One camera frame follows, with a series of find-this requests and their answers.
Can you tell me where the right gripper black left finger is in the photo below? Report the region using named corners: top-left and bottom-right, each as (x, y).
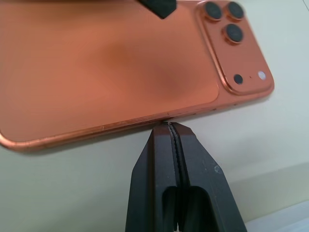
top-left (125, 123), bottom-right (181, 232)

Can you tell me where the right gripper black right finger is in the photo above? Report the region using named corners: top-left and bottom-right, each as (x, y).
top-left (170, 122), bottom-right (249, 232)

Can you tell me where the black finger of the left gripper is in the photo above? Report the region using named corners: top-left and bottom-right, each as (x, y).
top-left (136, 0), bottom-right (177, 20)

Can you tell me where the orange smartphone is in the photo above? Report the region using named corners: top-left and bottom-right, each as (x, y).
top-left (0, 0), bottom-right (275, 154)

